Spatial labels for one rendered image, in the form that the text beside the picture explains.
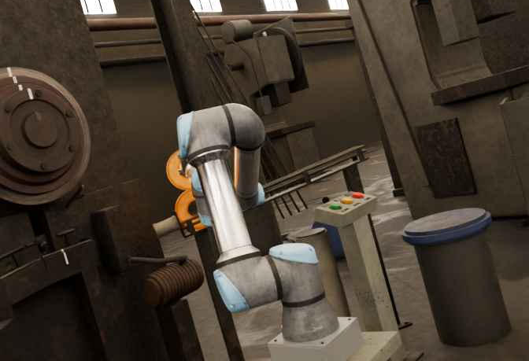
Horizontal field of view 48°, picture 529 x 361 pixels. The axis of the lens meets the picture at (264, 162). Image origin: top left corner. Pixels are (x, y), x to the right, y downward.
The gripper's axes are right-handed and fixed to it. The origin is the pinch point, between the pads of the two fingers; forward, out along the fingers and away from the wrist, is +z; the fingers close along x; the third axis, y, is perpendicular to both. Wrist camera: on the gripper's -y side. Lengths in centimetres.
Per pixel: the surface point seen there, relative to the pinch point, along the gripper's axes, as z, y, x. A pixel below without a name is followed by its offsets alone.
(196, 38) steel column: 425, 14, -98
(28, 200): -8, 5, 54
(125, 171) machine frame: 32.9, -4.7, 20.6
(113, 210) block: 4.8, -10.8, 29.3
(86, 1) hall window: 826, 84, -14
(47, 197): -4.7, 3.0, 48.7
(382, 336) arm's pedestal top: -84, -38, -29
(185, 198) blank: 4.3, -14.0, 3.0
